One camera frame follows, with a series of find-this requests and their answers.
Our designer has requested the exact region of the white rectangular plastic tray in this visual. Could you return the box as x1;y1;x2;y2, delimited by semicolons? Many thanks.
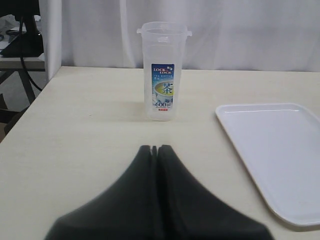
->
215;103;320;227

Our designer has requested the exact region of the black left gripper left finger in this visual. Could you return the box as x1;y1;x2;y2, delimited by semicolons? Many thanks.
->
45;145;160;240

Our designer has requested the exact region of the clear plastic water bottle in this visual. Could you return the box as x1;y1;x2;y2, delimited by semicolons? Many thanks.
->
137;21;193;121

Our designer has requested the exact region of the black monitor stand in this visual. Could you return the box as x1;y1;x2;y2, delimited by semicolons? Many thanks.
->
0;0;44;58

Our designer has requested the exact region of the white backdrop curtain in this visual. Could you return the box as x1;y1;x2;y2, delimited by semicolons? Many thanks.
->
39;0;320;81

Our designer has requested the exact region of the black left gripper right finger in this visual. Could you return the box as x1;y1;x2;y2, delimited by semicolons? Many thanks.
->
156;145;273;240

